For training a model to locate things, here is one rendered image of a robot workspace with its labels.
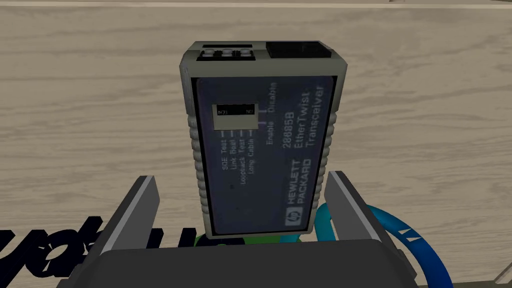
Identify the grey box with dark label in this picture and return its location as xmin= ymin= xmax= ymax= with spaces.
xmin=178 ymin=39 xmax=349 ymax=240

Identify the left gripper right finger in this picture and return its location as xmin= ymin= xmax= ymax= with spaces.
xmin=323 ymin=170 xmax=403 ymax=257

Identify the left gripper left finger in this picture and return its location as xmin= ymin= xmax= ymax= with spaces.
xmin=81 ymin=175 xmax=162 ymax=255

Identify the black flat lettering shape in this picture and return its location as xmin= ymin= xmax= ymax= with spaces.
xmin=0 ymin=215 xmax=198 ymax=281

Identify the green flat shape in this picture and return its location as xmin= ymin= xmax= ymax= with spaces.
xmin=193 ymin=234 xmax=247 ymax=247

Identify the blue ring shape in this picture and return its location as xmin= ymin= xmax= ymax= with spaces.
xmin=313 ymin=201 xmax=455 ymax=288

